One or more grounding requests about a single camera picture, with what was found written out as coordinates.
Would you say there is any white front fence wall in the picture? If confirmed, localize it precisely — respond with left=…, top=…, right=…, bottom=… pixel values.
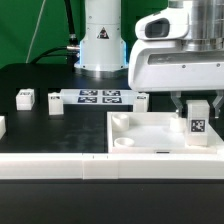
left=0, top=153, right=224, bottom=180

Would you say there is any white fence wall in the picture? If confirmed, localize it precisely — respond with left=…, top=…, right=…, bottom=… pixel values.
left=0, top=116, right=6, bottom=140
left=0, top=153, right=224, bottom=180

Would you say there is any white thin cable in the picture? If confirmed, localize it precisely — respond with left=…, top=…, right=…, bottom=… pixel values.
left=25, top=0, right=47, bottom=64

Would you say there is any white left fence wall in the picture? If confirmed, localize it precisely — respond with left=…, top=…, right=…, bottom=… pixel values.
left=0, top=116, right=6, bottom=140

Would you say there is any black cable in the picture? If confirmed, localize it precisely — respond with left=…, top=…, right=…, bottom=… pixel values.
left=29, top=0, right=82, bottom=64

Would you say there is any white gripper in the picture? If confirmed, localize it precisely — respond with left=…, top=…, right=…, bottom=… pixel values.
left=128, top=6, right=224, bottom=119

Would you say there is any white square tabletop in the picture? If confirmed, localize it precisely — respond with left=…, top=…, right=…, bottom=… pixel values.
left=107, top=112, right=224, bottom=154

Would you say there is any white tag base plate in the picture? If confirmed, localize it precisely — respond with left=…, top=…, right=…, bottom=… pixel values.
left=60, top=89, right=137, bottom=105

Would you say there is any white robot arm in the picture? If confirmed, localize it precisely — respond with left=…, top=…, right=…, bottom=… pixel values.
left=74, top=0, right=224, bottom=111

